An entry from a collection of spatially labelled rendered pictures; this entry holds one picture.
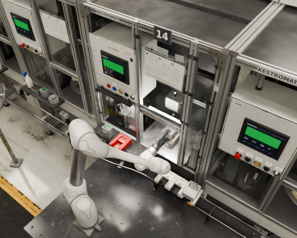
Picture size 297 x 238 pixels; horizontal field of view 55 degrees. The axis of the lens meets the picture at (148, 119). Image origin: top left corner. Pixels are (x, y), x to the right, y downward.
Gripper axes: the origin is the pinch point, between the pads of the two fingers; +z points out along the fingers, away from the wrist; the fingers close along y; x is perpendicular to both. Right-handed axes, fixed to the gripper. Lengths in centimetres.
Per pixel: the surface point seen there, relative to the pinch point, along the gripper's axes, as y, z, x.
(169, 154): -12.1, -8.5, -8.6
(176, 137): -6.0, 5.8, -6.3
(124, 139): -7.5, -21.0, 30.3
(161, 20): 97, 5, 11
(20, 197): -98, -98, 125
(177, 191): -18.7, -30.8, -31.2
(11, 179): -100, -90, 154
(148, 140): -12.2, -6.4, 15.2
